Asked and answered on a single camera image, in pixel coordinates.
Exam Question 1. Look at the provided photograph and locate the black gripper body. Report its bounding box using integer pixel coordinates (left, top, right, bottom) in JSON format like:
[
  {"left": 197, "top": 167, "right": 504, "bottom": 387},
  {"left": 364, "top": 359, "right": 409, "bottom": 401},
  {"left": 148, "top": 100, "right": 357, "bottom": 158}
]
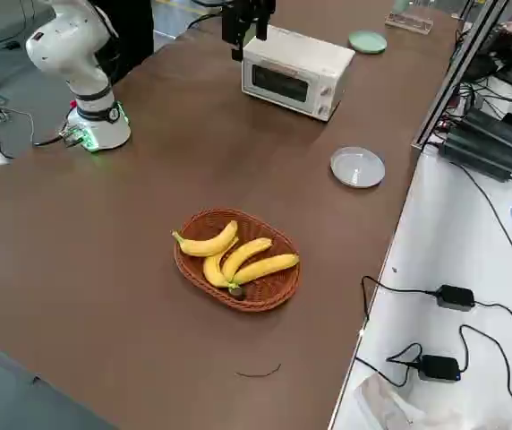
[{"left": 221, "top": 0, "right": 277, "bottom": 22}]

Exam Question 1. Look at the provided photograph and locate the white toaster oven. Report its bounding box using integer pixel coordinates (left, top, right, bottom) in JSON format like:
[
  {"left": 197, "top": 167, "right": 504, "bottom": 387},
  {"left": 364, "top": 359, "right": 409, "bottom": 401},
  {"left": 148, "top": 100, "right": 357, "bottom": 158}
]
[{"left": 241, "top": 24, "right": 356, "bottom": 123}]

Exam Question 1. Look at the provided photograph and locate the green round plate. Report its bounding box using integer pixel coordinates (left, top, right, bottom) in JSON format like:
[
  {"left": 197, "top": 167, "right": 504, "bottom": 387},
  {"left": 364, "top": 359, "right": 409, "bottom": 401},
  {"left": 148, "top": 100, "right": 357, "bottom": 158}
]
[{"left": 348, "top": 30, "right": 388, "bottom": 56}]

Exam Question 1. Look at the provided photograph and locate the person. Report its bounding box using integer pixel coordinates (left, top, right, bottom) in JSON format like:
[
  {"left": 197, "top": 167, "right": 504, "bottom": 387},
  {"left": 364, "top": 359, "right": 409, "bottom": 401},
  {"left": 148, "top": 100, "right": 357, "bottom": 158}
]
[{"left": 89, "top": 0, "right": 156, "bottom": 86}]

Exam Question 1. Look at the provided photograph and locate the clear acrylic holder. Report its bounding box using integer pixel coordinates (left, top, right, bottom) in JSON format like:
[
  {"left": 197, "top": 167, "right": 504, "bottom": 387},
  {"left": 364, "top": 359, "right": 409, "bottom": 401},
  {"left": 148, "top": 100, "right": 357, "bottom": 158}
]
[{"left": 384, "top": 10, "right": 434, "bottom": 37}]

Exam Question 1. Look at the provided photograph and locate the grey round plate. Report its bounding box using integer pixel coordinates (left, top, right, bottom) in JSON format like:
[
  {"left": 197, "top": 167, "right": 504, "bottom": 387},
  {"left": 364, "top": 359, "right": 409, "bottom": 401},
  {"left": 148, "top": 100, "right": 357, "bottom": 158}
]
[{"left": 329, "top": 146, "right": 387, "bottom": 190}]

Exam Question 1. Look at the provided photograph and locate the yellow banana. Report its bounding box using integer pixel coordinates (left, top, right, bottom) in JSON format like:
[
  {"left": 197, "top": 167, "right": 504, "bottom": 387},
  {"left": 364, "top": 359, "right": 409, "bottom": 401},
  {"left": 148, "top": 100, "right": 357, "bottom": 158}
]
[
  {"left": 229, "top": 253, "right": 302, "bottom": 288},
  {"left": 171, "top": 219, "right": 240, "bottom": 258},
  {"left": 221, "top": 236, "right": 274, "bottom": 281},
  {"left": 202, "top": 241, "right": 240, "bottom": 288}
]

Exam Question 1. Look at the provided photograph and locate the black power supply box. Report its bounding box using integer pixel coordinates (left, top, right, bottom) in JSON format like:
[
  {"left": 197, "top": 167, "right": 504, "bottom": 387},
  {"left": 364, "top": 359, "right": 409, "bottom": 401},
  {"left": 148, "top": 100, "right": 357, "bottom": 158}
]
[{"left": 438, "top": 106, "right": 512, "bottom": 184}]

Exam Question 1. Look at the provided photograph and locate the brown woven basket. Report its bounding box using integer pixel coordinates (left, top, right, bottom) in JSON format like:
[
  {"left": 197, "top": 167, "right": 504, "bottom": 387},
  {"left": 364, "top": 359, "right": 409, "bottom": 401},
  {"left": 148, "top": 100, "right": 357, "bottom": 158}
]
[{"left": 173, "top": 206, "right": 303, "bottom": 314}]

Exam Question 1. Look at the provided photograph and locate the black power adapter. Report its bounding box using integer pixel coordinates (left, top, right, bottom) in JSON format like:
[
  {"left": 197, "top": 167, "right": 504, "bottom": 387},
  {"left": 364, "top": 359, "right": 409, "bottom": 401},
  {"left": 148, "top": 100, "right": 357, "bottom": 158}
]
[
  {"left": 417, "top": 354, "right": 460, "bottom": 383},
  {"left": 434, "top": 283, "right": 477, "bottom": 312}
]

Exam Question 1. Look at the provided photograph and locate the white plastic bag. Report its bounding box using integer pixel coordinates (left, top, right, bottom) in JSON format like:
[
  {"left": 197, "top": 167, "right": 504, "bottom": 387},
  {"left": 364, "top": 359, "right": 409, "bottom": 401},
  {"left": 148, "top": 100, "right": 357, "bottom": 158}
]
[{"left": 353, "top": 373, "right": 512, "bottom": 430}]

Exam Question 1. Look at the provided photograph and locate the aluminium frame post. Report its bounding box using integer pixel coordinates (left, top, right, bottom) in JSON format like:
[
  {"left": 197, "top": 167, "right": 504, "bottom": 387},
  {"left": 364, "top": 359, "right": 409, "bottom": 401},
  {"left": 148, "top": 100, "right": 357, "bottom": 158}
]
[{"left": 411, "top": 0, "right": 510, "bottom": 154}]

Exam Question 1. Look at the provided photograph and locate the black cable at arm foot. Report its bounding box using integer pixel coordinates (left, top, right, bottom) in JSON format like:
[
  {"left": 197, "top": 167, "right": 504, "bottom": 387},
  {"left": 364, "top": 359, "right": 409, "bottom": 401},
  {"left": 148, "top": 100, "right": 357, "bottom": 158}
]
[{"left": 0, "top": 106, "right": 68, "bottom": 160}]

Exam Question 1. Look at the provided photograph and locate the black adapter cable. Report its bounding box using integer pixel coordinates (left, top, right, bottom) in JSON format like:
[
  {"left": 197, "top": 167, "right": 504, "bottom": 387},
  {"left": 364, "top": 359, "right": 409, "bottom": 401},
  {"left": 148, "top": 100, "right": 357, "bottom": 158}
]
[
  {"left": 385, "top": 323, "right": 512, "bottom": 414},
  {"left": 361, "top": 274, "right": 512, "bottom": 335}
]

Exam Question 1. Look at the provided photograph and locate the long black cable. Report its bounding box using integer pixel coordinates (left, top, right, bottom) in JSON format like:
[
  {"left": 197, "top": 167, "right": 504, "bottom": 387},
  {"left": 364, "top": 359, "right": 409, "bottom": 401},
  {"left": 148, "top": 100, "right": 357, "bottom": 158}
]
[{"left": 450, "top": 159, "right": 512, "bottom": 288}]

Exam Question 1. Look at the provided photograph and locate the thin dark string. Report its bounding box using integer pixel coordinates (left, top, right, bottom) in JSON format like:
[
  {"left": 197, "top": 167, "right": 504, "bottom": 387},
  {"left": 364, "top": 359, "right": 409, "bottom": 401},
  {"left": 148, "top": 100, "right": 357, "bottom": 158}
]
[{"left": 235, "top": 363, "right": 283, "bottom": 379}]

